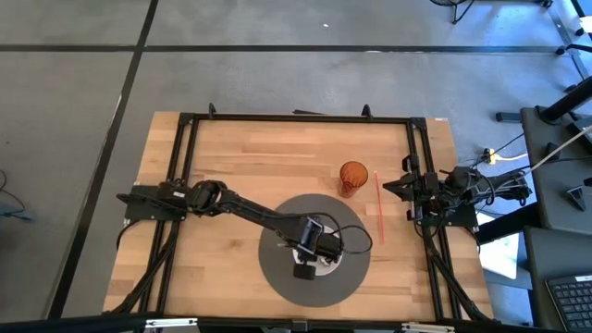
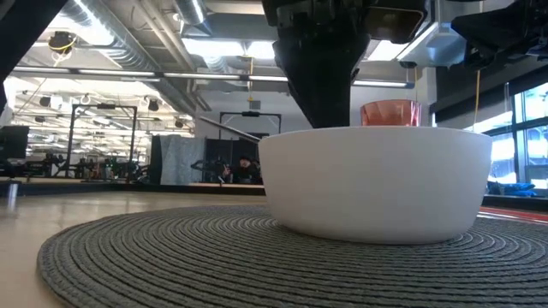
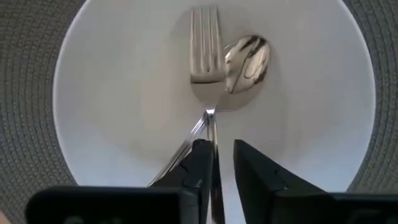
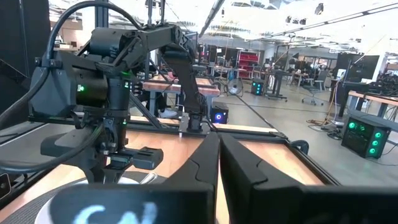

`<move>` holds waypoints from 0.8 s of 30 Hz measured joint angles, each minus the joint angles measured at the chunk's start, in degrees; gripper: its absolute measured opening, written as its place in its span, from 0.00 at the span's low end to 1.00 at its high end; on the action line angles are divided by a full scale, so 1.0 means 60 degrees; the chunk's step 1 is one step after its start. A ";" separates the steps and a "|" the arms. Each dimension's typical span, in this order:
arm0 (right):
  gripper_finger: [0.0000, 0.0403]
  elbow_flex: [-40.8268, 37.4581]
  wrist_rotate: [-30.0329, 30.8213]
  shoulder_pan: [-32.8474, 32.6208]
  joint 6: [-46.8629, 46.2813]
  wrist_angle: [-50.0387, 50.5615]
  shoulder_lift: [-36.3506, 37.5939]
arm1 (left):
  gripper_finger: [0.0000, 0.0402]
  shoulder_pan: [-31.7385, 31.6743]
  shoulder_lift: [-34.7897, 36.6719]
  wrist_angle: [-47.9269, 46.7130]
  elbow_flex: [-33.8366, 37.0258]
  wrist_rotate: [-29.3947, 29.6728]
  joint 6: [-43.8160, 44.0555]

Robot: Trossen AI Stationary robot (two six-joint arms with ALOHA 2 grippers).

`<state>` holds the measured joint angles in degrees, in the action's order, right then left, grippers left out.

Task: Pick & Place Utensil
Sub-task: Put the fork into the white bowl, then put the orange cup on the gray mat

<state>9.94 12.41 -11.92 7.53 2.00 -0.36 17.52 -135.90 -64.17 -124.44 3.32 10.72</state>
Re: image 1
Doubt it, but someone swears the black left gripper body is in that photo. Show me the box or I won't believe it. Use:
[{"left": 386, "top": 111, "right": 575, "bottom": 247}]
[{"left": 295, "top": 233, "right": 346, "bottom": 269}]

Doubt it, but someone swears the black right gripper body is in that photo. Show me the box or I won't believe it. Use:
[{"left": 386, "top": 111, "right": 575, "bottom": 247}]
[{"left": 401, "top": 154, "right": 440, "bottom": 223}]

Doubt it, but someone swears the white round bowl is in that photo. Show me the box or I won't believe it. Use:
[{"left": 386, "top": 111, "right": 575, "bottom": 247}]
[{"left": 290, "top": 225, "right": 344, "bottom": 278}]

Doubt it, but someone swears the red drinking straw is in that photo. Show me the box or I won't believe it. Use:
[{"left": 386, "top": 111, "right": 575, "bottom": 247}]
[{"left": 372, "top": 170, "right": 386, "bottom": 245}]

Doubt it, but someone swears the grey round woven placemat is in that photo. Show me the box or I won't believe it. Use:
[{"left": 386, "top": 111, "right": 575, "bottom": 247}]
[{"left": 257, "top": 192, "right": 372, "bottom": 309}]

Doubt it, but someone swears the red faceted plastic tumbler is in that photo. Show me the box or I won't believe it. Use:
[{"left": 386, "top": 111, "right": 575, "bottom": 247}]
[{"left": 337, "top": 160, "right": 370, "bottom": 199}]

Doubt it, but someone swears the dark grey desk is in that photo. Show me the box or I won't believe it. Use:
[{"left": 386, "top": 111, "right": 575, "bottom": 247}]
[
  {"left": 520, "top": 105, "right": 592, "bottom": 224},
  {"left": 523, "top": 225, "right": 592, "bottom": 333}
]

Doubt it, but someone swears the black metal bar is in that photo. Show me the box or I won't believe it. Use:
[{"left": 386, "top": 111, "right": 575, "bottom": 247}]
[{"left": 538, "top": 76, "right": 592, "bottom": 124}]

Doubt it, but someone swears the black office chair base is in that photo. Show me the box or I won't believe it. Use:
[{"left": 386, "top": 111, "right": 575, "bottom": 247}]
[{"left": 554, "top": 25, "right": 592, "bottom": 93}]

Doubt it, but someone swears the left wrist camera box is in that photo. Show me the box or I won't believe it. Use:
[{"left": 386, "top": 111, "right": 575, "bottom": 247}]
[{"left": 299, "top": 216, "right": 325, "bottom": 255}]

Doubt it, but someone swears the yellow extension cord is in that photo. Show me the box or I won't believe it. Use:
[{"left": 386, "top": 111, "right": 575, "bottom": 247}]
[{"left": 482, "top": 146, "right": 529, "bottom": 167}]

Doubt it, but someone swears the black aluminium table frame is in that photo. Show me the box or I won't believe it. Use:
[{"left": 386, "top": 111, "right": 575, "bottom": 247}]
[{"left": 104, "top": 102, "right": 496, "bottom": 325}]

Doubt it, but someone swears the silver aluminium bracket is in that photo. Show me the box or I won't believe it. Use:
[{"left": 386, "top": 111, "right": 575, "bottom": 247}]
[
  {"left": 144, "top": 317, "right": 199, "bottom": 330},
  {"left": 401, "top": 322, "right": 457, "bottom": 333}
]

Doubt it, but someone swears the white cable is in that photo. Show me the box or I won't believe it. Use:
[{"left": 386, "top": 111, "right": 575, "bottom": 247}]
[{"left": 526, "top": 123, "right": 592, "bottom": 173}]

